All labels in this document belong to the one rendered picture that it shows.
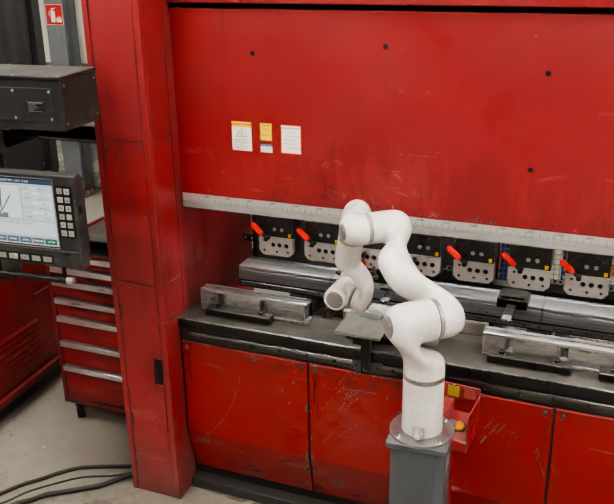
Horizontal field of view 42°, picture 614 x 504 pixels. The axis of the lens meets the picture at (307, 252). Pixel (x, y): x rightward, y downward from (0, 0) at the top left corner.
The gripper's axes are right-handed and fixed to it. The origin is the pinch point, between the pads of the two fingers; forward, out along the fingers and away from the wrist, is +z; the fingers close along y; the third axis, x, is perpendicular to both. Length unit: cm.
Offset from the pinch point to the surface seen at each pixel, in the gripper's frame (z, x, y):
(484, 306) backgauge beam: 31, -23, 43
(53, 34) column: 365, 42, -430
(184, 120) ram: 4, 52, -77
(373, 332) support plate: -15.7, -18.4, 9.8
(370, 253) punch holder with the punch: 3.5, 5.3, 2.1
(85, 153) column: 384, -78, -423
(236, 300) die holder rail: 5, -25, -58
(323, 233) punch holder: 3.8, 11.1, -17.5
